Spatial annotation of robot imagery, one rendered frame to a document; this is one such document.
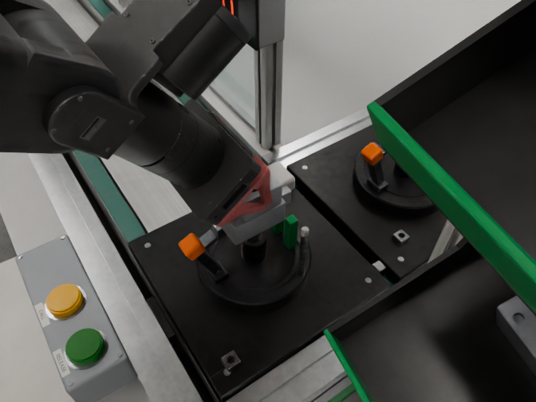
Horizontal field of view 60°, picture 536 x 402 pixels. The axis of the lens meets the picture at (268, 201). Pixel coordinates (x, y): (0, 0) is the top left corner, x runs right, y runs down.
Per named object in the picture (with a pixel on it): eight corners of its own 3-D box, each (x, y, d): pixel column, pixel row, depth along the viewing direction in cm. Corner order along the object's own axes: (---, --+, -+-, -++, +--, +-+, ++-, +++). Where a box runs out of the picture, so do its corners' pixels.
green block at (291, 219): (289, 250, 58) (290, 224, 54) (283, 243, 58) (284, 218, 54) (297, 246, 58) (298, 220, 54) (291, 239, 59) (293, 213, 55)
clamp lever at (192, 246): (214, 280, 54) (185, 256, 48) (206, 268, 55) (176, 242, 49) (238, 260, 54) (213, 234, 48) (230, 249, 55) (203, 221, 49)
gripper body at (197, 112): (203, 105, 43) (148, 63, 37) (266, 171, 38) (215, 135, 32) (159, 157, 44) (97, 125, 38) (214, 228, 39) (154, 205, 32)
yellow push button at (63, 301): (57, 327, 55) (51, 319, 53) (46, 301, 57) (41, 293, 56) (90, 309, 56) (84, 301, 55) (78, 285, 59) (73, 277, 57)
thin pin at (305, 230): (300, 277, 55) (304, 233, 49) (296, 272, 55) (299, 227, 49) (305, 273, 55) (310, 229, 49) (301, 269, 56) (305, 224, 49)
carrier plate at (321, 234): (222, 405, 49) (220, 398, 48) (130, 251, 62) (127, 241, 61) (388, 293, 58) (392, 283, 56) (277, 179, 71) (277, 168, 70)
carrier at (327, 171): (397, 287, 59) (422, 224, 49) (285, 175, 72) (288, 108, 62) (518, 205, 68) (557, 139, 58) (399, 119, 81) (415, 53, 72)
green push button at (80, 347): (77, 376, 51) (71, 368, 50) (65, 347, 53) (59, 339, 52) (112, 356, 52) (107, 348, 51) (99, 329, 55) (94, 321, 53)
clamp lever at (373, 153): (377, 189, 63) (370, 159, 57) (368, 180, 65) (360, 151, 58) (397, 172, 64) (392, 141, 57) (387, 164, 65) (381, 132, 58)
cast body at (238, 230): (235, 246, 48) (233, 202, 43) (214, 219, 51) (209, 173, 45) (300, 212, 51) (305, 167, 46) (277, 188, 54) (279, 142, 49)
